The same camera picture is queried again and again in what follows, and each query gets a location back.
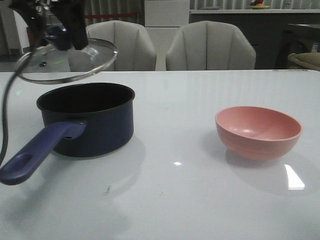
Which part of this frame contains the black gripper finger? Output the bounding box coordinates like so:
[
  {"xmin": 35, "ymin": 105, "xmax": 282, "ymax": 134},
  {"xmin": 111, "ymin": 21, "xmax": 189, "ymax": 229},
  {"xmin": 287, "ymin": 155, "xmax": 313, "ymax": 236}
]
[
  {"xmin": 50, "ymin": 0, "xmax": 88, "ymax": 50},
  {"xmin": 8, "ymin": 0, "xmax": 48, "ymax": 46}
]

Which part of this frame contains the glass lid with blue knob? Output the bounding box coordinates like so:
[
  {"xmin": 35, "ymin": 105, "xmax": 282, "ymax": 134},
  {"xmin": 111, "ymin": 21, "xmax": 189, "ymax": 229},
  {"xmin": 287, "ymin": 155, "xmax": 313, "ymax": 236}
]
[{"xmin": 16, "ymin": 25, "xmax": 118, "ymax": 85}]

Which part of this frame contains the dark blue saucepan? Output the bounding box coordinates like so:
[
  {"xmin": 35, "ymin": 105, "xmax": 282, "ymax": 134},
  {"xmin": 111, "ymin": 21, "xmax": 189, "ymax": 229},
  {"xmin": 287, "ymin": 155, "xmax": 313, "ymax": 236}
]
[{"xmin": 0, "ymin": 82, "xmax": 135, "ymax": 186}]

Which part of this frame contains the pink bowl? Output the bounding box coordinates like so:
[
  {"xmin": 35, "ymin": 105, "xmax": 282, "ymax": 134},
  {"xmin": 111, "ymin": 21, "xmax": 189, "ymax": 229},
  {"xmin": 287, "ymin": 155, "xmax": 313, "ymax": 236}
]
[{"xmin": 215, "ymin": 106, "xmax": 303, "ymax": 161}]

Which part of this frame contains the red barrier belt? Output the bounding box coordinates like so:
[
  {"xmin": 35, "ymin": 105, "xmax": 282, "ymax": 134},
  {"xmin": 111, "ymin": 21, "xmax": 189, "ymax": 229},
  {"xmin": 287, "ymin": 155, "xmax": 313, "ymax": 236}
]
[{"xmin": 84, "ymin": 12, "xmax": 139, "ymax": 19}]

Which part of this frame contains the grey curtain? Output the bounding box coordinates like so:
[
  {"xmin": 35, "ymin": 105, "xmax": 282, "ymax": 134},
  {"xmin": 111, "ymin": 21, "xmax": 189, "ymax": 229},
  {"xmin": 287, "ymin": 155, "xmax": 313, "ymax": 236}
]
[{"xmin": 85, "ymin": 0, "xmax": 145, "ymax": 26}]

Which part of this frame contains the left grey upholstered chair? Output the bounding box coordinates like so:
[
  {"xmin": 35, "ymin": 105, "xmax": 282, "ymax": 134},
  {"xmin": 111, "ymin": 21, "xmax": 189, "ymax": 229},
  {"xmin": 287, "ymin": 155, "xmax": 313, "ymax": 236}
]
[{"xmin": 86, "ymin": 20, "xmax": 157, "ymax": 72}]

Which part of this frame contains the grey upholstered chair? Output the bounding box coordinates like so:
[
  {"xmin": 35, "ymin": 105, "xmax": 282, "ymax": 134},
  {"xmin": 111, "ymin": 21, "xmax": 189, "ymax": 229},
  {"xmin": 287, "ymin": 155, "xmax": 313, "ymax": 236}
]
[
  {"xmin": 165, "ymin": 20, "xmax": 256, "ymax": 71},
  {"xmin": 86, "ymin": 20, "xmax": 157, "ymax": 72}
]

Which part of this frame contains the white cabinet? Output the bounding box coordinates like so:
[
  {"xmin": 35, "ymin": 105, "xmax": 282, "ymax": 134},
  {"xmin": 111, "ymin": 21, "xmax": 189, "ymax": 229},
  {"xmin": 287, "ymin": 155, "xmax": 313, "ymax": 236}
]
[{"xmin": 144, "ymin": 0, "xmax": 190, "ymax": 71}]

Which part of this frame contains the right grey upholstered chair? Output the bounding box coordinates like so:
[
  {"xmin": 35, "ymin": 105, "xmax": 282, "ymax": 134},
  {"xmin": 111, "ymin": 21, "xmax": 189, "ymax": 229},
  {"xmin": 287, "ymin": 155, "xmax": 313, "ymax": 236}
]
[{"xmin": 165, "ymin": 20, "xmax": 256, "ymax": 71}]

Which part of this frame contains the fruit plate on counter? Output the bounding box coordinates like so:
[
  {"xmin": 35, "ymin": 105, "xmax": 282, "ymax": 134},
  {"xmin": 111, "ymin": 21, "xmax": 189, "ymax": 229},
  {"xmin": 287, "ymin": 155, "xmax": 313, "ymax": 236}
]
[{"xmin": 249, "ymin": 0, "xmax": 271, "ymax": 10}]

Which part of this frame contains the dark counter sideboard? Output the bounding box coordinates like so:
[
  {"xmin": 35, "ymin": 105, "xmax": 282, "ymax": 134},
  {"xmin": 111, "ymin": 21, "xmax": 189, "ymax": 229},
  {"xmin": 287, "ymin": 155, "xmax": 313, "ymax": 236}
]
[{"xmin": 189, "ymin": 9, "xmax": 320, "ymax": 70}]

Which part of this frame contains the dark side table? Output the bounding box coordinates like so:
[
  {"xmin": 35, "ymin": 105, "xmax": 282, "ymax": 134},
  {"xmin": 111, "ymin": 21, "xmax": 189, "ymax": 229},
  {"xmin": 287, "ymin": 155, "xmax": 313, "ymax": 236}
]
[{"xmin": 274, "ymin": 24, "xmax": 320, "ymax": 70}]

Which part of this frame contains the beige sofa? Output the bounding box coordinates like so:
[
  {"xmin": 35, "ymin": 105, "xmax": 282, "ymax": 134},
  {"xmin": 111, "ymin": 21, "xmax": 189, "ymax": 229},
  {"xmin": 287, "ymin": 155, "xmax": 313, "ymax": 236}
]
[{"xmin": 287, "ymin": 52, "xmax": 320, "ymax": 71}]

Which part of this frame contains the black cable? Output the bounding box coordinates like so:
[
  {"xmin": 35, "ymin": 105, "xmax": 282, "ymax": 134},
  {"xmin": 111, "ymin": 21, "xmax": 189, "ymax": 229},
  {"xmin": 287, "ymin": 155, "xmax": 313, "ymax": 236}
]
[{"xmin": 0, "ymin": 32, "xmax": 43, "ymax": 168}]

